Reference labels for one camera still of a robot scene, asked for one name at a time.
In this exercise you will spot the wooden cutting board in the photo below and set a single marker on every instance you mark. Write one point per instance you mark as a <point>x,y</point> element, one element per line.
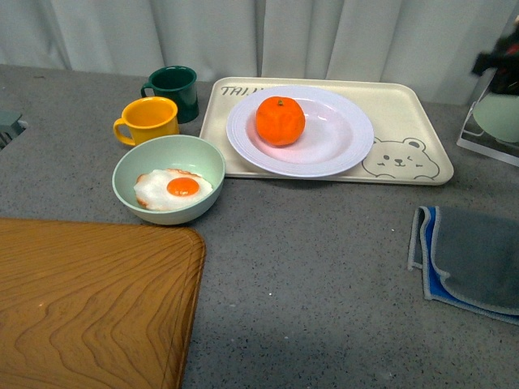
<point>94,305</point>

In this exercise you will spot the white curtain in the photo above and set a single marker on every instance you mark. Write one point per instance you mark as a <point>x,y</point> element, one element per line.
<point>429,46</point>

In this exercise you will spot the white ribbed plate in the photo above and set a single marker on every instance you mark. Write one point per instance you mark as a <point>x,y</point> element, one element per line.
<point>338,135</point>

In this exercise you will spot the white wire cup rack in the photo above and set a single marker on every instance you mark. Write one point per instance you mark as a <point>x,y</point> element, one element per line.
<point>474,138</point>

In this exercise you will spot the orange mandarin fruit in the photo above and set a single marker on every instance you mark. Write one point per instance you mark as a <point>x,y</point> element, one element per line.
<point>279,121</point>

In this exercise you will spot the cream bear serving tray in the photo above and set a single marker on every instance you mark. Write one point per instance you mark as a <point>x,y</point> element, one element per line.
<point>406,149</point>

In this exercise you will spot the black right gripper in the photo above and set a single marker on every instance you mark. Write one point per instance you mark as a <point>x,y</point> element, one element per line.
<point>503,59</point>

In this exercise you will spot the light green bowl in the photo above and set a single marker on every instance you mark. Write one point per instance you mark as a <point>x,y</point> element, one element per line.
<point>182,152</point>

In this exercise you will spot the yellow enamel mug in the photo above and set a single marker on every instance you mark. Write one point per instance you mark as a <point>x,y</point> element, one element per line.
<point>145,119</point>

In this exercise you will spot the fake fried egg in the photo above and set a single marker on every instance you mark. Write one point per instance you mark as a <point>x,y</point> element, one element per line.
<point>170,189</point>

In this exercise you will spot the dark green enamel mug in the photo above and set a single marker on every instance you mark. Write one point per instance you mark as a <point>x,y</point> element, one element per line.
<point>176,83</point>

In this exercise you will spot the grey blue folded cloth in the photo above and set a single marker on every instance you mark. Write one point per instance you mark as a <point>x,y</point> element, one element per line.
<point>467,259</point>

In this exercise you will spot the green plastic cup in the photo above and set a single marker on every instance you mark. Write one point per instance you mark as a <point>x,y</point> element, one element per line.
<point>497,114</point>

